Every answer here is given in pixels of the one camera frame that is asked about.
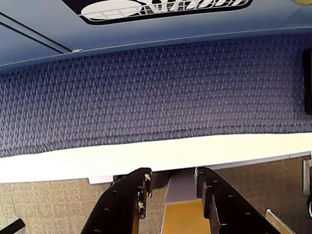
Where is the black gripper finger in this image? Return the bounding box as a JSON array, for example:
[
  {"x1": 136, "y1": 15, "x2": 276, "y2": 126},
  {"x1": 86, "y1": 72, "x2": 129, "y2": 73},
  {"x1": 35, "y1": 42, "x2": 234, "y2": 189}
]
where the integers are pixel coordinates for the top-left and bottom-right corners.
[
  {"x1": 80, "y1": 167, "x2": 154, "y2": 234},
  {"x1": 194, "y1": 166, "x2": 282, "y2": 234}
]

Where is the yellow flat panel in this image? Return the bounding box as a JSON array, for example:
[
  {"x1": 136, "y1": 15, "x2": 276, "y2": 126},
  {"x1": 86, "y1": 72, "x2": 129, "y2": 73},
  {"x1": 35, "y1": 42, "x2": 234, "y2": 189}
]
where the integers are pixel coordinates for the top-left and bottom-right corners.
[{"x1": 162, "y1": 198, "x2": 213, "y2": 234}]

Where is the black bar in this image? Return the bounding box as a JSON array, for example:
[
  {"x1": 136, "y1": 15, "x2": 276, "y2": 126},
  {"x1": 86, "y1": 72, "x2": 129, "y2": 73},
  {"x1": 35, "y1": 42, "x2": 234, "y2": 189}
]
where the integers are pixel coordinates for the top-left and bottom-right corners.
[{"x1": 0, "y1": 218, "x2": 26, "y2": 234}]

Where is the blue toy kitchen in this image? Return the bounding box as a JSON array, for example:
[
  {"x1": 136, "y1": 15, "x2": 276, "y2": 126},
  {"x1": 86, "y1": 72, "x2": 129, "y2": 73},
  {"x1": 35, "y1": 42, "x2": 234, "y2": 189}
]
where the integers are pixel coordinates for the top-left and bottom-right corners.
[{"x1": 0, "y1": 0, "x2": 312, "y2": 68}]

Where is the blue dishwasher door with sticker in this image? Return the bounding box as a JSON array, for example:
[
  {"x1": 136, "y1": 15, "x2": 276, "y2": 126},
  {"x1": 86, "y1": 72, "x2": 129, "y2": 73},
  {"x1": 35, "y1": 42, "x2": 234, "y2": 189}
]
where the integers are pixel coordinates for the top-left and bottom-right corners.
[{"x1": 0, "y1": 0, "x2": 303, "y2": 53}]

